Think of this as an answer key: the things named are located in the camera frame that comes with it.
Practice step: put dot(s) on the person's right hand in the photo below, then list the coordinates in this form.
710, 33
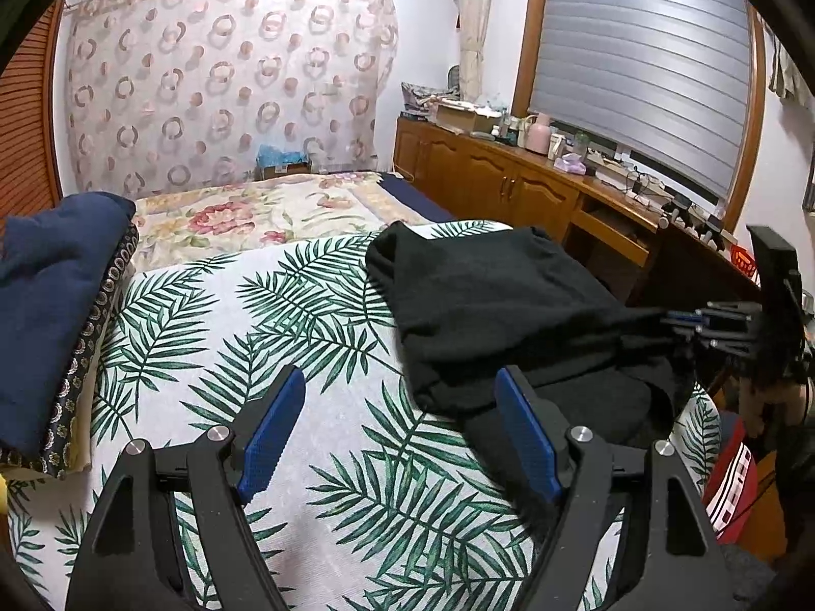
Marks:
761, 410

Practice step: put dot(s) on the wooden louvre door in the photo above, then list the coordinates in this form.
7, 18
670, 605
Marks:
28, 127

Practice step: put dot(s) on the beige window curtain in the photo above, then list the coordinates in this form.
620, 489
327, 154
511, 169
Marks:
476, 25

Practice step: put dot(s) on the circle-print curtain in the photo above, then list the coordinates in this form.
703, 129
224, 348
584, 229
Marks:
223, 83

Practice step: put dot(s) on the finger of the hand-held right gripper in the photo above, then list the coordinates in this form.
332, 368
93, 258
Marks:
719, 342
713, 317

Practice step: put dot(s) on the patterned fabric bag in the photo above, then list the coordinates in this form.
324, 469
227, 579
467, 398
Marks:
420, 98

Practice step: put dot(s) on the cream folded cloth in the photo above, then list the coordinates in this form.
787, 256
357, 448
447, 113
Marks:
86, 420

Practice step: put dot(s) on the grey window blind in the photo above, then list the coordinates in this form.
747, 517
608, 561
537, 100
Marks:
643, 70

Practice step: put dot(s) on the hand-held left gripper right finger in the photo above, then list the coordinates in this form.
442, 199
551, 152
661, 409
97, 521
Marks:
528, 436

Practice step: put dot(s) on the pink jug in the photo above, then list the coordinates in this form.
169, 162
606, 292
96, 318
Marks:
538, 135

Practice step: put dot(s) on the black printed t-shirt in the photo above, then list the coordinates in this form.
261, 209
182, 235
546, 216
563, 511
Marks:
496, 299

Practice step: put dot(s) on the leaf-print bed sheet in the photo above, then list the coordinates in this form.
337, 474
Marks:
254, 305

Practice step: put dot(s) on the floral blanket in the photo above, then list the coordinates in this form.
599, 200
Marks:
254, 216

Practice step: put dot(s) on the green glass jar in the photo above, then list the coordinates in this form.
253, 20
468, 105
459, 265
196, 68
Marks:
580, 143

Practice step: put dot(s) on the navy blue folded blanket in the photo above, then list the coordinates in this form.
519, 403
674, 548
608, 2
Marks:
44, 318

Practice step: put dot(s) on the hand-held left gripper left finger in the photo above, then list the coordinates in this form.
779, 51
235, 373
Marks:
272, 439

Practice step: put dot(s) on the navy blue cloth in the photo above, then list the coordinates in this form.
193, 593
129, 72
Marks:
411, 196

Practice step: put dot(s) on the hanging pale garment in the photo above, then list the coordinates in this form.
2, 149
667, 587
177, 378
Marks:
789, 70

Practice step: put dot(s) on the wooden cabinet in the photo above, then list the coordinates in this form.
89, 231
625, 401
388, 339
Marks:
484, 178

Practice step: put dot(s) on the blue plastic bag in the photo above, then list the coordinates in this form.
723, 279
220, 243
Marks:
280, 158

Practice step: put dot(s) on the red striped bag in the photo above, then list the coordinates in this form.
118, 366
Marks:
732, 477

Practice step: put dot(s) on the cardboard box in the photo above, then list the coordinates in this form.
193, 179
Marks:
468, 118

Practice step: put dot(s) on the red basket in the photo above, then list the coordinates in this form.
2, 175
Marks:
745, 259

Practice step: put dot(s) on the pale purple tissue pack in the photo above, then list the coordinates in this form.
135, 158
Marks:
570, 164

